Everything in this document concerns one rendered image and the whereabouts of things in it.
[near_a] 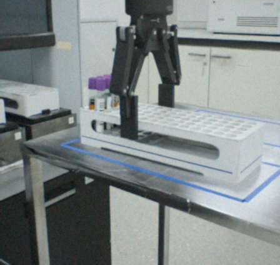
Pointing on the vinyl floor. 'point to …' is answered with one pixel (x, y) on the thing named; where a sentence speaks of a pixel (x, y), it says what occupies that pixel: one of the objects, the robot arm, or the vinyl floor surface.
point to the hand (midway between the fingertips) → (149, 117)
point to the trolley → (161, 184)
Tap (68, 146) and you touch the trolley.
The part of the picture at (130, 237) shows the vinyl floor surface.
